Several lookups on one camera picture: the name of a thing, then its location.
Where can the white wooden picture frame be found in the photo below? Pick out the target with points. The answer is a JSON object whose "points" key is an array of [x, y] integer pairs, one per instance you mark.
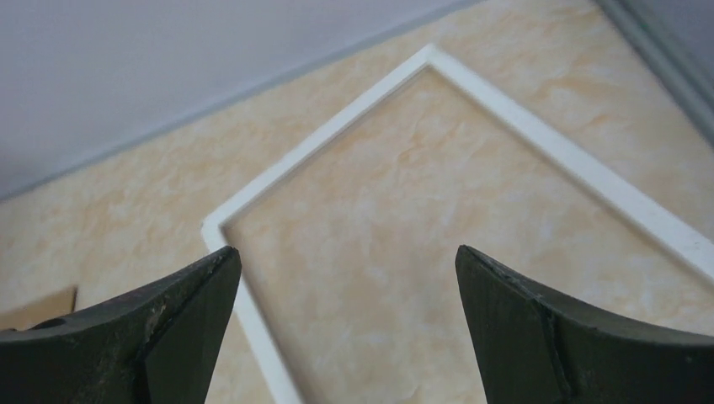
{"points": [[348, 237]]}

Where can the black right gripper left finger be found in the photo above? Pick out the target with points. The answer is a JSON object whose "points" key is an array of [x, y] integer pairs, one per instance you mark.
{"points": [[155, 344]]}

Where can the brown cardboard backing board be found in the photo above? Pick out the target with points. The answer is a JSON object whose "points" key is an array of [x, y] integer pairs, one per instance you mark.
{"points": [[59, 303]]}

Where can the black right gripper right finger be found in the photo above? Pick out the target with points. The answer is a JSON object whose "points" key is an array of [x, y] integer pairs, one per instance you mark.
{"points": [[534, 344]]}

